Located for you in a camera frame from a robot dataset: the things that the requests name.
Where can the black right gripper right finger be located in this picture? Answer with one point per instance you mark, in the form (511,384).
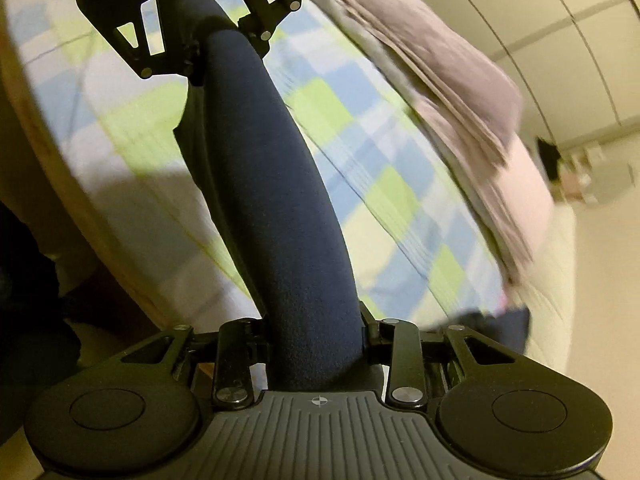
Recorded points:
(493,408)

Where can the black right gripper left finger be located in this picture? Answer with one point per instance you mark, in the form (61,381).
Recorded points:
(144,406)

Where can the navy blue garment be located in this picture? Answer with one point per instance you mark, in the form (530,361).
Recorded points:
(267,199)

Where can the checkered blue green bedsheet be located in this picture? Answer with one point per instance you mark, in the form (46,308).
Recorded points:
(107,138)

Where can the pink folded quilt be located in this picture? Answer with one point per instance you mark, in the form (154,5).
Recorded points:
(471,111)

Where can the cream wardrobe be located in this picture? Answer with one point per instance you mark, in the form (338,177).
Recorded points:
(575,61)

